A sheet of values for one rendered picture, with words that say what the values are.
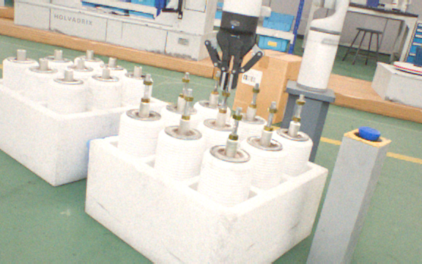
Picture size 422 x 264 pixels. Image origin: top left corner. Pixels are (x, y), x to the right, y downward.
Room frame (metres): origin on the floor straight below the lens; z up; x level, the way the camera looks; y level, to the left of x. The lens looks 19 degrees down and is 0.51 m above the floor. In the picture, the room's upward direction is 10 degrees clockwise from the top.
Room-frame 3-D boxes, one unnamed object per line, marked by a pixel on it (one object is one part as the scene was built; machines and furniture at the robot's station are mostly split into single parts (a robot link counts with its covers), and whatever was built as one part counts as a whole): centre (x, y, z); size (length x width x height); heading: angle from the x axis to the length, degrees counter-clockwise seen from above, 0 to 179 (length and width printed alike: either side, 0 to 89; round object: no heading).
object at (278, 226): (0.86, -0.01, 0.09); 0.39 x 0.39 x 0.18; 54
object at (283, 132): (0.88, -0.18, 0.25); 0.08 x 0.08 x 0.01
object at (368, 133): (0.74, -0.29, 0.32); 0.04 x 0.04 x 0.02
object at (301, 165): (0.88, -0.18, 0.16); 0.10 x 0.10 x 0.18
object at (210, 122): (0.86, -0.01, 0.25); 0.08 x 0.08 x 0.01
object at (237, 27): (0.86, -0.01, 0.45); 0.08 x 0.08 x 0.09
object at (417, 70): (2.81, -1.28, 0.29); 0.30 x 0.30 x 0.06
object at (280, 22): (5.61, -0.60, 0.36); 0.50 x 0.38 x 0.21; 171
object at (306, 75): (1.26, -0.28, 0.39); 0.09 x 0.09 x 0.17; 80
